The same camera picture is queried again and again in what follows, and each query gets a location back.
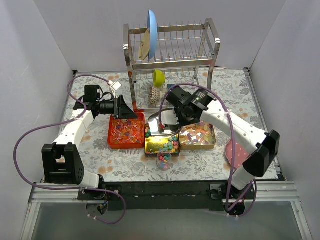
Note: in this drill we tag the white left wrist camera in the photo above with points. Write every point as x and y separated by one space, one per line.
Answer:
115 86

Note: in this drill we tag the star candy tin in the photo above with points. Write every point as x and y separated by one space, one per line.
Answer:
156 144

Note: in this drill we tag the aluminium frame rail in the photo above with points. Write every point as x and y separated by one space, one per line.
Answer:
57 214

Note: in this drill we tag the clear glass jar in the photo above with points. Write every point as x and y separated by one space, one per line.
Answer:
163 160

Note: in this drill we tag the light blue plate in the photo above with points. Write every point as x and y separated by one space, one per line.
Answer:
153 27

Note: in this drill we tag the orange lollipop candy tin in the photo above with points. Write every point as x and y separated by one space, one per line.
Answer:
126 133

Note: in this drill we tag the teal white mug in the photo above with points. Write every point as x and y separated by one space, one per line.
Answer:
170 86

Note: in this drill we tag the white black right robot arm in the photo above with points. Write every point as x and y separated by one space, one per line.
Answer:
261 145

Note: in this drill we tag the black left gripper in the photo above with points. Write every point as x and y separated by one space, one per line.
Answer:
119 107

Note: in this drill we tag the gold tin of candies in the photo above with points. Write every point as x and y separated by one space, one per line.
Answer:
197 136

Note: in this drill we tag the steel two-tier dish rack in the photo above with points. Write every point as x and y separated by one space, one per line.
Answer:
181 50

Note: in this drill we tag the pink polka dot plate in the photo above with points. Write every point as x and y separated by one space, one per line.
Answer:
240 154

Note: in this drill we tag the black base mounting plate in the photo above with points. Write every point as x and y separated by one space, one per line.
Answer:
160 195

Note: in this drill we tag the metal scoop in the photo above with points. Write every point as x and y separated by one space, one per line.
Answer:
164 124

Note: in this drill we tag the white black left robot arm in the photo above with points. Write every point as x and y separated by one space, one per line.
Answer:
62 163

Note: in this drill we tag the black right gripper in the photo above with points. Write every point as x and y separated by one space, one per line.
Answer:
173 94

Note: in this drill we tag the patterned ceramic bowl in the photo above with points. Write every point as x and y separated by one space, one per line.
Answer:
154 96

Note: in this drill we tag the yellow-green bowl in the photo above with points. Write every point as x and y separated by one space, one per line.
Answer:
159 78

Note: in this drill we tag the beige plate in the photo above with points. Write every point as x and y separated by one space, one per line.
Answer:
145 45

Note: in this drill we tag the clear jar lid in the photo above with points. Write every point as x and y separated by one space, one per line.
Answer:
138 168

